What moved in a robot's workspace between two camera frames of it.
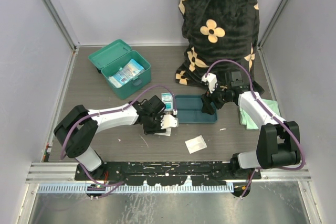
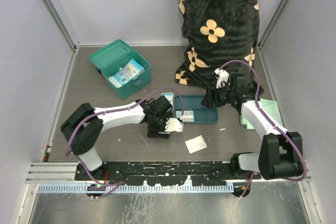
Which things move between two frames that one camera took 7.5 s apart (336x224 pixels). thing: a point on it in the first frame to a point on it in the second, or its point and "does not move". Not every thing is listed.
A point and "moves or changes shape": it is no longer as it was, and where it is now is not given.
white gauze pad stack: x=167 y=133 moves or changes shape
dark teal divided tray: x=189 y=110 does not move
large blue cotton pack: x=132 y=70 does not move
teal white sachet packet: x=167 y=98 does not move
